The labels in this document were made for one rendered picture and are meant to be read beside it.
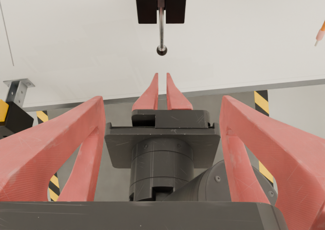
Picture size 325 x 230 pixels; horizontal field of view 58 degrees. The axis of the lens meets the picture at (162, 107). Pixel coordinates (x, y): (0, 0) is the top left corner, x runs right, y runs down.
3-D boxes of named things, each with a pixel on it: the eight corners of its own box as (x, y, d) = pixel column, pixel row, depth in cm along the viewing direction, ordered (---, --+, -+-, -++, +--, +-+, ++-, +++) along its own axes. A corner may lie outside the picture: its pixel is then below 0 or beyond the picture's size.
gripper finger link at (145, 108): (135, 54, 31) (129, 127, 25) (202, 54, 31) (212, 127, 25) (139, 95, 37) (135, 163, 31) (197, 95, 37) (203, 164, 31)
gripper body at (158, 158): (105, 116, 26) (93, 197, 22) (219, 116, 26) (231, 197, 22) (114, 152, 31) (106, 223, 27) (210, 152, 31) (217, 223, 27)
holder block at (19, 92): (36, 109, 59) (24, 156, 54) (-5, 74, 48) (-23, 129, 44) (57, 107, 58) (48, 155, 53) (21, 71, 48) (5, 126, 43)
